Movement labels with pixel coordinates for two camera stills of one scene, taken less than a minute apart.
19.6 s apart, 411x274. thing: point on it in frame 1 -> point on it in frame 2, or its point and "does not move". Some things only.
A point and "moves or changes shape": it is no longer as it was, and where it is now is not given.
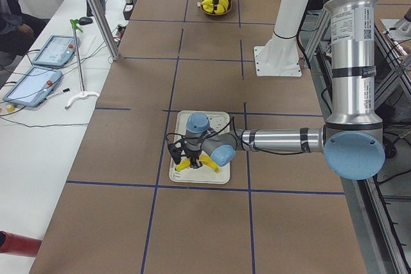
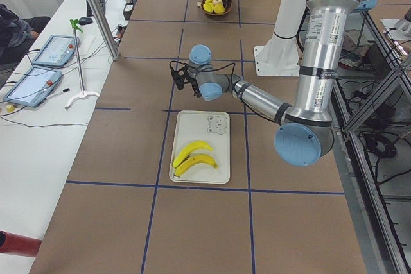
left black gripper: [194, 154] -> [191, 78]
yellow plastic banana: [183, 164] moves or changes shape
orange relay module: [120, 33] does not move
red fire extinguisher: [17, 244] does not move
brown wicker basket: [225, 3] does not move
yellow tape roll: [10, 108] does not move
